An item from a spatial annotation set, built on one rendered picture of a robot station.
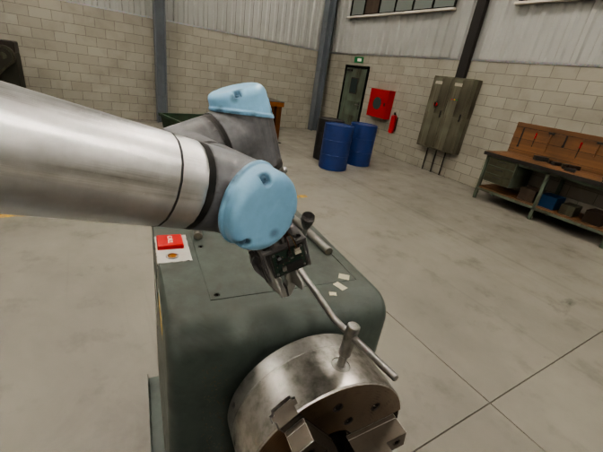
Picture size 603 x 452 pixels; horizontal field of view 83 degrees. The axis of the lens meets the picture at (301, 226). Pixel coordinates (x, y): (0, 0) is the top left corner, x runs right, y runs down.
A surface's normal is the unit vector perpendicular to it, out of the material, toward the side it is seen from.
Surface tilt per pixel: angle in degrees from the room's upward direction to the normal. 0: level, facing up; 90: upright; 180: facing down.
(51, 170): 85
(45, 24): 90
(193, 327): 29
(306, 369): 16
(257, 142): 88
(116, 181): 85
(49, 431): 0
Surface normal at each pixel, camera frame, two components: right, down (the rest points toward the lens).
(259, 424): -0.68, -0.46
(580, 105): -0.86, 0.10
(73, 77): 0.50, 0.42
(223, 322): 0.32, -0.58
